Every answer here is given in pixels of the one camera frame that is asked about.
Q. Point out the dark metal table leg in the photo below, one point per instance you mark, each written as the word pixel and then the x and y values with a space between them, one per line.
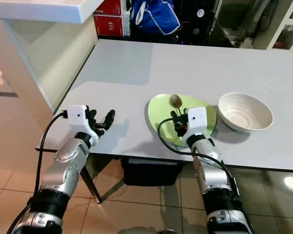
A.
pixel 93 185

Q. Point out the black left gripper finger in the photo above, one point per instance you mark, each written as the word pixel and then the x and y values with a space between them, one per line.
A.
pixel 93 113
pixel 109 119

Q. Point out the white framed glass cabinet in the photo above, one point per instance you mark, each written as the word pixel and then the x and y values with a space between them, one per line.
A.
pixel 285 29

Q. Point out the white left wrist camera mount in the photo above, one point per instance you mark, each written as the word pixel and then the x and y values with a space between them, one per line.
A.
pixel 77 116

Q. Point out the red cardboard box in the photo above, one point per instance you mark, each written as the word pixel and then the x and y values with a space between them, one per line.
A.
pixel 110 6
pixel 108 25

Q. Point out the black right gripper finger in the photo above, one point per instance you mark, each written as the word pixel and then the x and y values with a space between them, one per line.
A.
pixel 176 120
pixel 184 114

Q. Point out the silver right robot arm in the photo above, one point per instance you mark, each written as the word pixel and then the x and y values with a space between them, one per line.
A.
pixel 207 170

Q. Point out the metal spoon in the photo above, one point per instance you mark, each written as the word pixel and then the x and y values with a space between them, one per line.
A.
pixel 175 101

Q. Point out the black shelf unit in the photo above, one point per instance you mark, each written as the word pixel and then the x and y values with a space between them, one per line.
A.
pixel 210 22

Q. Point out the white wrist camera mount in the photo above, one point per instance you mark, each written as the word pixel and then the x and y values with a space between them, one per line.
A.
pixel 77 116
pixel 197 119

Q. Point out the tall white kitchen counter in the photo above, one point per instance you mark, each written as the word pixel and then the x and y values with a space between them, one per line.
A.
pixel 29 58

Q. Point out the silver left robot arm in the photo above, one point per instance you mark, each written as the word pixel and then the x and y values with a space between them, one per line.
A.
pixel 66 165

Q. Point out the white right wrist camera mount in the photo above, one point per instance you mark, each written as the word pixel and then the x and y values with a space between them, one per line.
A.
pixel 197 119

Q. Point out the blue bag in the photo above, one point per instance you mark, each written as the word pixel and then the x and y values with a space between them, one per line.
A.
pixel 154 17

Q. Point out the black box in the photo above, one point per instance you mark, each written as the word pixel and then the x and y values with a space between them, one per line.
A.
pixel 154 173

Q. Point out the white ribbed bowl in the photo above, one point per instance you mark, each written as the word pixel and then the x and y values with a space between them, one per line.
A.
pixel 245 111

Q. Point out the lime green plate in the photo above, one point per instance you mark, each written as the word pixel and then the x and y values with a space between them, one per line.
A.
pixel 161 117

